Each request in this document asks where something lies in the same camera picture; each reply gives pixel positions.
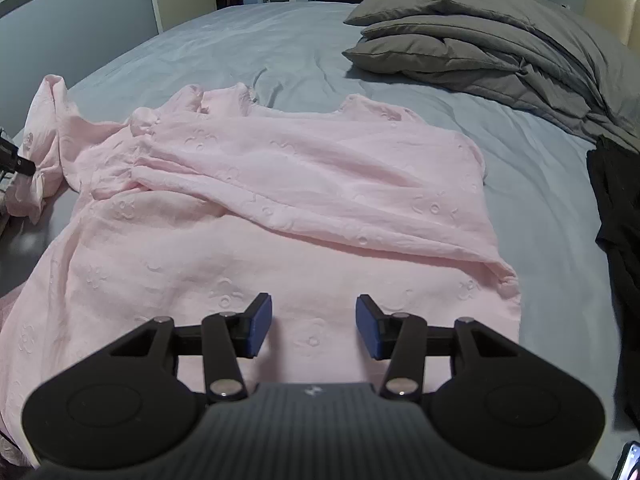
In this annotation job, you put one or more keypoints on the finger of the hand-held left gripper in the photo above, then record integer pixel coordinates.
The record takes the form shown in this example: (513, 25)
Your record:
(15, 157)

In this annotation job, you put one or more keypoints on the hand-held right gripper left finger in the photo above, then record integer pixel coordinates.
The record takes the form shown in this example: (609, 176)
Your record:
(261, 325)

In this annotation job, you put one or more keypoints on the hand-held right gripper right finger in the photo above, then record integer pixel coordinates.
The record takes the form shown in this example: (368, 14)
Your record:
(367, 327)

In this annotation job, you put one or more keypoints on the pink embroidered garment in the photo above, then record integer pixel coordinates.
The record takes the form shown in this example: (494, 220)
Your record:
(300, 185)

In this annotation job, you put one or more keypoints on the grey bed sheet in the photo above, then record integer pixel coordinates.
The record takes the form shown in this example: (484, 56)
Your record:
(250, 40)

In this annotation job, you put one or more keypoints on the black garment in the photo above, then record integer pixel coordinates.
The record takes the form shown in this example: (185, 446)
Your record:
(620, 210)

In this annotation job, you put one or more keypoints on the dark smartphone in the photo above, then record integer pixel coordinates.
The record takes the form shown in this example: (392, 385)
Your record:
(630, 465)

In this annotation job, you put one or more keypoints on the folded grey duvet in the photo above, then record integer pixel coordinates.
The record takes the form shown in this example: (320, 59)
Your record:
(475, 35)

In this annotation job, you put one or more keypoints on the cream padded headboard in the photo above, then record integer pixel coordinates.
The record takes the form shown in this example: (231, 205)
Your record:
(607, 2)

